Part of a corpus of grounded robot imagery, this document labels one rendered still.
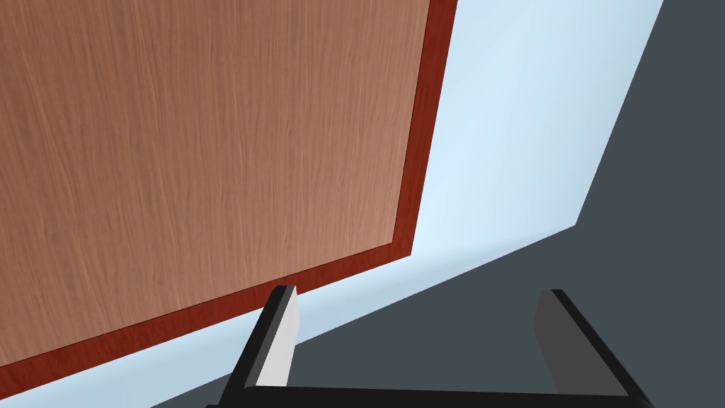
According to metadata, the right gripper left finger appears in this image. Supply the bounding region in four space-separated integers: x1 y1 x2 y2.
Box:
225 285 301 392

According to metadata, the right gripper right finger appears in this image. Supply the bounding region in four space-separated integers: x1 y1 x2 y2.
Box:
533 288 646 396

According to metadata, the brown wooden door leaf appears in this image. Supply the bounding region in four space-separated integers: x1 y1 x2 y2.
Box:
0 0 433 368

